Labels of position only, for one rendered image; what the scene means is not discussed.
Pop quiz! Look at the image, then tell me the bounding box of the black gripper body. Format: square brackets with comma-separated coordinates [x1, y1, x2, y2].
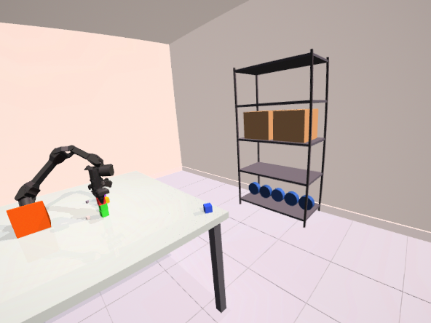
[88, 176, 109, 196]

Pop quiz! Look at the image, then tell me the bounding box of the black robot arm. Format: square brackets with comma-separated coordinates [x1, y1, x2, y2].
[15, 145, 114, 207]

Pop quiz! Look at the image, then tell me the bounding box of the small blue block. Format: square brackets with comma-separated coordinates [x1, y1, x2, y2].
[203, 203, 213, 213]

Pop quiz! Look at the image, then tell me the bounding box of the green block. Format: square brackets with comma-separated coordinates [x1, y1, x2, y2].
[98, 203, 108, 212]
[99, 210, 109, 218]

